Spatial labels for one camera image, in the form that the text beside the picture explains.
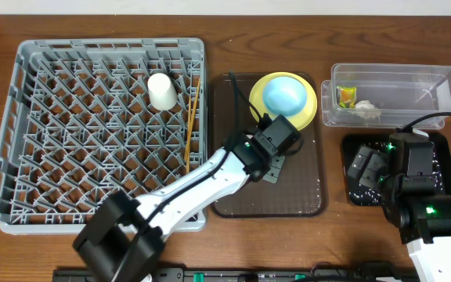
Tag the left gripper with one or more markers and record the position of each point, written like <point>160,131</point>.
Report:
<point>274,172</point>

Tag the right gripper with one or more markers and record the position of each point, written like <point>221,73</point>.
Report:
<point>378,161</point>

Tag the white tissue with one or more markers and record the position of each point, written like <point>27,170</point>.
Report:
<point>366,110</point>

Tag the yellow green snack wrapper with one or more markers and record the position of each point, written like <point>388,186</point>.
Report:
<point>346,96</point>

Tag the white cup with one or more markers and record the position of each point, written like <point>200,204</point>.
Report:
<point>161,92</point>

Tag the grey dishwasher rack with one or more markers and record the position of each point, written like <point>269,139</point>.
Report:
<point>78,126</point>

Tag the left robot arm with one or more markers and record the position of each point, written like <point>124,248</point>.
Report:
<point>125,238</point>

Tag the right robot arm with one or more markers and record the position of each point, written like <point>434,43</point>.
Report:
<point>408,175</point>

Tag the spilled rice and shells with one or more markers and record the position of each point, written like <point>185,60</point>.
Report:
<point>362,196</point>

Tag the dark brown serving tray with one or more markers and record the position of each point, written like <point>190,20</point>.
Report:
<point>300,189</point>

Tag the yellow plate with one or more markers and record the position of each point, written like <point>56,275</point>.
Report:
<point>300,120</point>

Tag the light blue bowl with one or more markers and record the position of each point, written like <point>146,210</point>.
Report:
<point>284,96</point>

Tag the clear plastic container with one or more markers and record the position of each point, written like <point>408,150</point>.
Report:
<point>403,93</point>

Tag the black tray bin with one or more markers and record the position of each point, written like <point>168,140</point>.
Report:
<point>446,169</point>

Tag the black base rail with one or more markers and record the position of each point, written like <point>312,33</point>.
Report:
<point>379,271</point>

